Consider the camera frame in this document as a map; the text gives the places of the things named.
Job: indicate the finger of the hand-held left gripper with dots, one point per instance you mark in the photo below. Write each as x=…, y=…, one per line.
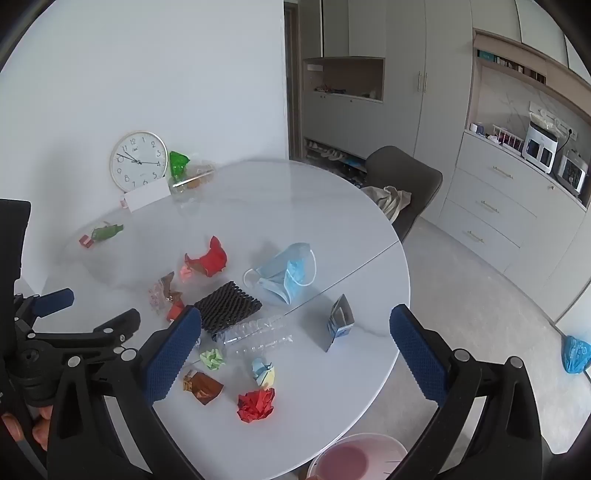
x=111, y=328
x=54, y=301

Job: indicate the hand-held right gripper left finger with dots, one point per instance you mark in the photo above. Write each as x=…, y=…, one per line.
x=173, y=353

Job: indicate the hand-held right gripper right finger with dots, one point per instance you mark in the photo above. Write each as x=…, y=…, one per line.
x=415, y=355

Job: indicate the brown foil wrapper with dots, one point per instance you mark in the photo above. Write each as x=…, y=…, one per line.
x=205, y=387

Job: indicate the clear brown snack wrapper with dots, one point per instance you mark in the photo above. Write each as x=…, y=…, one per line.
x=161, y=288

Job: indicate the round plastic bin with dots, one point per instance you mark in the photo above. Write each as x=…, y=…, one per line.
x=351, y=457

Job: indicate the person's left hand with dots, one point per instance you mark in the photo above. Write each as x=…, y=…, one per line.
x=39, y=431

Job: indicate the green paper ball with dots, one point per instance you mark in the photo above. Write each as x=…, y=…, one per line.
x=213, y=359

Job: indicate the small red wrapper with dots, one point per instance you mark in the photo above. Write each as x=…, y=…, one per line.
x=175, y=312

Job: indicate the small red paper scrap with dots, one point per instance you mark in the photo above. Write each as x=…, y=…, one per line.
x=85, y=240

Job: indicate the black foam net sleeve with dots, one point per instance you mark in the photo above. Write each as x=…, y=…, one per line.
x=228, y=304

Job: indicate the blue drink carton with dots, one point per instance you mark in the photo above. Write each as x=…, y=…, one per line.
x=339, y=323

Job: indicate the crushed clear plastic bottle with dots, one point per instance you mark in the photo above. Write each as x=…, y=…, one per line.
x=258, y=337

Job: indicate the green candy wrapper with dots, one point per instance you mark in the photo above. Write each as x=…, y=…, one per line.
x=108, y=232

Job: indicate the blue yellow paper ball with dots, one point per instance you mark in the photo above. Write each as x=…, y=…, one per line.
x=264, y=373

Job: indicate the red crumpled paper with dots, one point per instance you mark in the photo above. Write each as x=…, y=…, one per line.
x=256, y=404

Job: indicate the large red wrapper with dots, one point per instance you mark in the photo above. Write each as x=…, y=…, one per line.
x=212, y=261

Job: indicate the white card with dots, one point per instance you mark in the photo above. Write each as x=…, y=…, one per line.
x=147, y=196

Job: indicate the beige cloth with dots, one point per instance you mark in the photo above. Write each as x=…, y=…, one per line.
x=392, y=201

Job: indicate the blue plastic bag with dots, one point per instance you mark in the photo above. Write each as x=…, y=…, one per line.
x=575, y=353

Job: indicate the grey drawer cabinet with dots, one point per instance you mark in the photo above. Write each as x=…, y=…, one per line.
x=498, y=207

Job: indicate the green plastic bag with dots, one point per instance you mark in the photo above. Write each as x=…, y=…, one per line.
x=178, y=164

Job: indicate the dark grey chair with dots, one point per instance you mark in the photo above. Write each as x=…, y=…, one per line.
x=401, y=170

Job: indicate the row of shoes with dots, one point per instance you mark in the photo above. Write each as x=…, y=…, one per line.
x=337, y=159

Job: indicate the white dish rack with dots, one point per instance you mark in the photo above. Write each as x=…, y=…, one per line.
x=508, y=137

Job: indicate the small silver oven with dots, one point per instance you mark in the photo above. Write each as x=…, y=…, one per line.
x=572, y=173

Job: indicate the white countertop appliance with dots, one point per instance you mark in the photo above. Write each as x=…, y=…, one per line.
x=540, y=147

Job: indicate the tall grey wardrobe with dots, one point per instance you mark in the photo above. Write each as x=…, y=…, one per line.
x=401, y=92

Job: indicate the row of books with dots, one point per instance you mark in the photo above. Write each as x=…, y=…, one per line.
x=508, y=63

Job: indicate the round white wall clock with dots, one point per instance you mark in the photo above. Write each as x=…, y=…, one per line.
x=138, y=161

